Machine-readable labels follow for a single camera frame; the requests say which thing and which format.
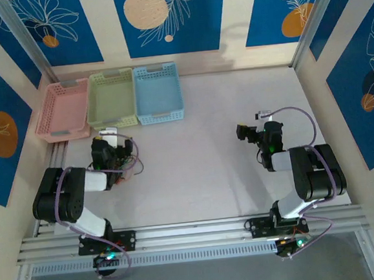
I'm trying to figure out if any green plastic basket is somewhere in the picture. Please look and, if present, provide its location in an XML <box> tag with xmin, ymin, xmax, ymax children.
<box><xmin>83</xmin><ymin>67</ymin><xmax>140</xmax><ymax>131</ymax></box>

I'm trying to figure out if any pink plastic basket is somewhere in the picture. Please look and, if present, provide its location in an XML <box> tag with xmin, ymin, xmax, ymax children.
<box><xmin>32</xmin><ymin>78</ymin><xmax>94</xmax><ymax>145</ymax></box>

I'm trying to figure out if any blue plastic basket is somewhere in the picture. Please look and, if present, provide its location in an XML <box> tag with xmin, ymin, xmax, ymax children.
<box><xmin>131</xmin><ymin>61</ymin><xmax>187</xmax><ymax>127</ymax></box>

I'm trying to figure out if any black controller board green light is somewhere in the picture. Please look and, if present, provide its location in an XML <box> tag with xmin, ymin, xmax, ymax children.
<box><xmin>274</xmin><ymin>233</ymin><xmax>313</xmax><ymax>259</ymax></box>
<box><xmin>92</xmin><ymin>251</ymin><xmax>121</xmax><ymax>278</ymax></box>

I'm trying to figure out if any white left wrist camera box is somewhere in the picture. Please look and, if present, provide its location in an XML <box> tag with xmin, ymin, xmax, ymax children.
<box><xmin>98</xmin><ymin>127</ymin><xmax>121</xmax><ymax>147</ymax></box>

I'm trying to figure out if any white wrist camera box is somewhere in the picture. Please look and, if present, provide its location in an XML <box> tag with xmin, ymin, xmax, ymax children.
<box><xmin>98</xmin><ymin>127</ymin><xmax>121</xmax><ymax>147</ymax></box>
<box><xmin>254</xmin><ymin>109</ymin><xmax>273</xmax><ymax>122</ymax></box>

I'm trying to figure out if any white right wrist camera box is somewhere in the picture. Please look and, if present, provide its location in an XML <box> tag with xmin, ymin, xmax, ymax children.
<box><xmin>254</xmin><ymin>109</ymin><xmax>273</xmax><ymax>122</ymax></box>

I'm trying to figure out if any aluminium side rail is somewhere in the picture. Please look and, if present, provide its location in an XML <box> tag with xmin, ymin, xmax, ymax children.
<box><xmin>44</xmin><ymin>141</ymin><xmax>71</xmax><ymax>173</ymax></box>

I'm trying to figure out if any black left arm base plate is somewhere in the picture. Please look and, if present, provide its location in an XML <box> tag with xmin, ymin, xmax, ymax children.
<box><xmin>76</xmin><ymin>229</ymin><xmax>139</xmax><ymax>257</ymax></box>

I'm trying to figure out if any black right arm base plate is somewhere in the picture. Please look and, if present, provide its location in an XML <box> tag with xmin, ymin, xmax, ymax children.
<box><xmin>246</xmin><ymin>213</ymin><xmax>311</xmax><ymax>240</ymax></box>

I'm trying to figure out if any aluminium front rail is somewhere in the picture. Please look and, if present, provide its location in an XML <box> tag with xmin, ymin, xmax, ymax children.
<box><xmin>14</xmin><ymin>202</ymin><xmax>372</xmax><ymax>267</ymax></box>

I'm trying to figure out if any grey slotted cable duct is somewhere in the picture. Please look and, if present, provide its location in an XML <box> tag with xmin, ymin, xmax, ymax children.
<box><xmin>29</xmin><ymin>240</ymin><xmax>281</xmax><ymax>277</ymax></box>

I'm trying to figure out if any aluminium frame post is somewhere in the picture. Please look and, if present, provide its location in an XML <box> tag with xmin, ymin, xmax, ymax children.
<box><xmin>285</xmin><ymin>0</ymin><xmax>347</xmax><ymax>69</ymax></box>
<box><xmin>0</xmin><ymin>0</ymin><xmax>62</xmax><ymax>90</ymax></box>

